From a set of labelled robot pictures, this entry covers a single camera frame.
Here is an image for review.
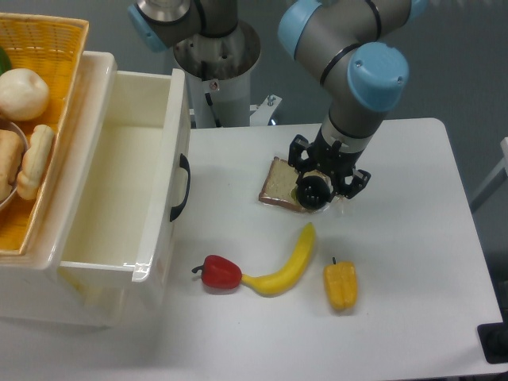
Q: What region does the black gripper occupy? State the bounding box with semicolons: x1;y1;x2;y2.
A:
288;128;371;199

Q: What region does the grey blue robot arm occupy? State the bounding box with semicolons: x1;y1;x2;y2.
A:
128;1;427;210

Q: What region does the open upper white drawer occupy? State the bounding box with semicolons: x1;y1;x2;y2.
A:
59;68;192;318

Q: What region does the white drawer cabinet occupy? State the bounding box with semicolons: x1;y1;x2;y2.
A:
1;52;117;326

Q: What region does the wrapped bread slice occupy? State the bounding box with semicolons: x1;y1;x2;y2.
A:
258;156;345;214

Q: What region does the yellow bell pepper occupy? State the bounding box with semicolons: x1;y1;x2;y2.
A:
323;257;358;310

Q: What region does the yellow banana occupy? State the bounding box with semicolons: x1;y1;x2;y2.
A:
241;223;317;297

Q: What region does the red bell pepper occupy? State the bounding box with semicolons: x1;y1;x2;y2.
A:
191;255;242;292

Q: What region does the black device at table edge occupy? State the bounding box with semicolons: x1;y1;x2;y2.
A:
477;322;507;364

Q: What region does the pale bread roll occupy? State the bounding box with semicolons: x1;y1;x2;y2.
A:
17;125;55;201

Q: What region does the yellow woven basket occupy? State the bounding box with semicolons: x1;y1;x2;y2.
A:
0;12;90;256

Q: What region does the white round bun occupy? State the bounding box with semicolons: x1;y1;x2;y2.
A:
1;68;50;121

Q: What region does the brown bread in bowl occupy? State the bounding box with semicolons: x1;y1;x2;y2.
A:
0;130;24;202

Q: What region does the metal bowl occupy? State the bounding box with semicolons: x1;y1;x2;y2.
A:
1;118;29;210

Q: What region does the green vegetable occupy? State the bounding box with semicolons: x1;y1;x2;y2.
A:
0;48;12;75

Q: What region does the metal bracket behind table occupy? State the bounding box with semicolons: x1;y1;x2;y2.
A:
249;94;283;126

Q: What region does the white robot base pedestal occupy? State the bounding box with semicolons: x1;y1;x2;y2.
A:
173;21;260;129

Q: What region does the black drawer handle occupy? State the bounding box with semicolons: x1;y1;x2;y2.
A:
169;153;191;222

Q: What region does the white frame at right edge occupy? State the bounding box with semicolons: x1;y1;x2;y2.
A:
469;137;507;214

